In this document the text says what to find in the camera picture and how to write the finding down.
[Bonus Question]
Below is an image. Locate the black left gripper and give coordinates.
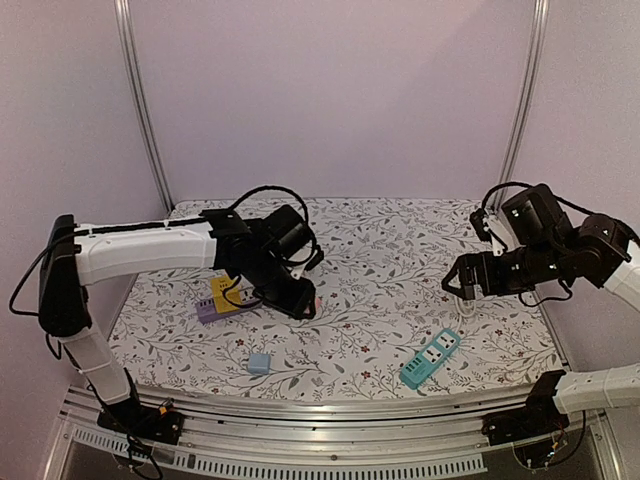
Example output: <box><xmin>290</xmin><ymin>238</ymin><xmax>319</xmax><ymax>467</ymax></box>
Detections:
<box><xmin>246</xmin><ymin>252</ymin><xmax>317</xmax><ymax>321</ymax></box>

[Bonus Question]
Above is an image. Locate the blue cube adapter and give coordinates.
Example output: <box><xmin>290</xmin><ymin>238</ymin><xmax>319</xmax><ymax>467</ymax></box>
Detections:
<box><xmin>247</xmin><ymin>353</ymin><xmax>271</xmax><ymax>376</ymax></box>

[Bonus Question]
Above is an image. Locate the yellow cube plug adapter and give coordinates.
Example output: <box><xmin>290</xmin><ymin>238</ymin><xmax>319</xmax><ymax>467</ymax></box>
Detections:
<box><xmin>210</xmin><ymin>275</ymin><xmax>241</xmax><ymax>315</ymax></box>

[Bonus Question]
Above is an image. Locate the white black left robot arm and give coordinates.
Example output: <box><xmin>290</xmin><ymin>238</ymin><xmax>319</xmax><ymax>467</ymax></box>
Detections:
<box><xmin>37</xmin><ymin>204</ymin><xmax>322</xmax><ymax>434</ymax></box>

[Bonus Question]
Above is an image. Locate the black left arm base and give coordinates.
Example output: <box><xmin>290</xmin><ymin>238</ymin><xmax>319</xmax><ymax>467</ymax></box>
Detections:
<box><xmin>98</xmin><ymin>392</ymin><xmax>185</xmax><ymax>445</ymax></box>

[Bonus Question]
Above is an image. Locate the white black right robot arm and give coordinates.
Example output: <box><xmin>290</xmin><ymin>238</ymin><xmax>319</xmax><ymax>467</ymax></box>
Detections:
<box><xmin>441</xmin><ymin>182</ymin><xmax>639</xmax><ymax>436</ymax></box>

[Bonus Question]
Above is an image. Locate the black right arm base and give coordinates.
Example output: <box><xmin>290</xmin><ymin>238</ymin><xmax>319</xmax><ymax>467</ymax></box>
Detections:
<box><xmin>481</xmin><ymin>370</ymin><xmax>570</xmax><ymax>469</ymax></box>

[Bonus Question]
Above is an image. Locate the purple power strip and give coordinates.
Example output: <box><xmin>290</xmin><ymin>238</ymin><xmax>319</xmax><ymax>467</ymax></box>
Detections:
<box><xmin>194</xmin><ymin>287</ymin><xmax>260</xmax><ymax>324</ymax></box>

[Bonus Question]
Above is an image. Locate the floral table mat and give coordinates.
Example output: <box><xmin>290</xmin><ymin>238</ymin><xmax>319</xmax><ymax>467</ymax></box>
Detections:
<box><xmin>109</xmin><ymin>198</ymin><xmax>563</xmax><ymax>402</ymax></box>

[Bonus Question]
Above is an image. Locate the teal power strip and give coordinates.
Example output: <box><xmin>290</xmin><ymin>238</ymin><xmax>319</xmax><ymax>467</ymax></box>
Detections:
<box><xmin>399</xmin><ymin>328</ymin><xmax>461</xmax><ymax>390</ymax></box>

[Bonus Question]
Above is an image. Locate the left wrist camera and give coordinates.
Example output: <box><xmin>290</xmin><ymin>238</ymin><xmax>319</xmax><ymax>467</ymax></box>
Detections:
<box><xmin>289</xmin><ymin>244</ymin><xmax>324</xmax><ymax>280</ymax></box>

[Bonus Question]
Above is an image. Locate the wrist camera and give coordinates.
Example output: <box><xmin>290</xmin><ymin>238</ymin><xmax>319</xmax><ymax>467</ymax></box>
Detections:
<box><xmin>469</xmin><ymin>208</ymin><xmax>515</xmax><ymax>257</ymax></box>
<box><xmin>289</xmin><ymin>244</ymin><xmax>324</xmax><ymax>280</ymax></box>

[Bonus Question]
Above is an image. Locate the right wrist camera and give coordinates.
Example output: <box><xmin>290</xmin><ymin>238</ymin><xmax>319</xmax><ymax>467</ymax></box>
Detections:
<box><xmin>469</xmin><ymin>208</ymin><xmax>515</xmax><ymax>257</ymax></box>

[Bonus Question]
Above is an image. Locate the aluminium front rail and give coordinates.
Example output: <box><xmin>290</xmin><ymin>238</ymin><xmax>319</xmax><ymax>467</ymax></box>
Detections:
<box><xmin>42</xmin><ymin>384</ymin><xmax>614</xmax><ymax>480</ymax></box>

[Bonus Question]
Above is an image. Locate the right aluminium corner post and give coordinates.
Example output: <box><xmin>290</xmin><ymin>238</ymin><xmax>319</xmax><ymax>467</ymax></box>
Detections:
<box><xmin>498</xmin><ymin>0</ymin><xmax>550</xmax><ymax>184</ymax></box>

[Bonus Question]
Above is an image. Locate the aluminium corner post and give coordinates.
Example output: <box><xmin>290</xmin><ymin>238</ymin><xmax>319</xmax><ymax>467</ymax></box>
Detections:
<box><xmin>498</xmin><ymin>0</ymin><xmax>550</xmax><ymax>184</ymax></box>
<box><xmin>114</xmin><ymin>0</ymin><xmax>175</xmax><ymax>212</ymax></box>

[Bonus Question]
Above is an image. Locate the left aluminium corner post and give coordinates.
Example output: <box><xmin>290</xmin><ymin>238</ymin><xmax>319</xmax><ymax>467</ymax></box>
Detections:
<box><xmin>114</xmin><ymin>0</ymin><xmax>175</xmax><ymax>212</ymax></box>

